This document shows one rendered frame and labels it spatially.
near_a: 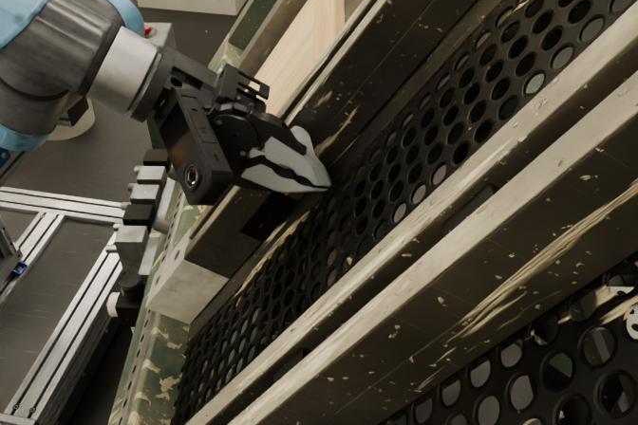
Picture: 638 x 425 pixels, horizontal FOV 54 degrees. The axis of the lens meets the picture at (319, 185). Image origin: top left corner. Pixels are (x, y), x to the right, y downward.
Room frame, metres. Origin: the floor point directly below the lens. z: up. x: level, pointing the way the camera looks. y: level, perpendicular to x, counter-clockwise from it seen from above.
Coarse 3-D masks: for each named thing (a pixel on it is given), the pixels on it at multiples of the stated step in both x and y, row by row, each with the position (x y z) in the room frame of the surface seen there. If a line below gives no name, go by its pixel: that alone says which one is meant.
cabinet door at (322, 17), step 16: (320, 0) 0.97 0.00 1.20; (336, 0) 0.90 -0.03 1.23; (304, 16) 1.00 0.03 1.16; (320, 16) 0.91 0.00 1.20; (336, 16) 0.85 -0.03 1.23; (288, 32) 1.03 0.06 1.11; (304, 32) 0.94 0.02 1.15; (320, 32) 0.86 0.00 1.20; (336, 32) 0.80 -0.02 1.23; (288, 48) 0.97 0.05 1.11; (304, 48) 0.89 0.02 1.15; (320, 48) 0.81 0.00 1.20; (272, 64) 0.99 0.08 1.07; (288, 64) 0.91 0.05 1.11; (304, 64) 0.84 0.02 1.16; (272, 80) 0.93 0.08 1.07; (288, 80) 0.85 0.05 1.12; (256, 96) 0.96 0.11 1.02; (272, 96) 0.87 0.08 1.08; (288, 96) 0.80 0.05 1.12; (272, 112) 0.82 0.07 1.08
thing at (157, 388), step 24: (216, 72) 1.25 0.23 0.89; (168, 216) 0.84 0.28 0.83; (192, 216) 0.77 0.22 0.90; (144, 312) 0.61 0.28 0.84; (168, 336) 0.53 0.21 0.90; (144, 360) 0.48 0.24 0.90; (168, 360) 0.49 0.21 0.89; (120, 384) 0.50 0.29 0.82; (144, 384) 0.44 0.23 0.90; (168, 384) 0.46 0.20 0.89; (120, 408) 0.44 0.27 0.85; (144, 408) 0.41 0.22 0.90; (168, 408) 0.42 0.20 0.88
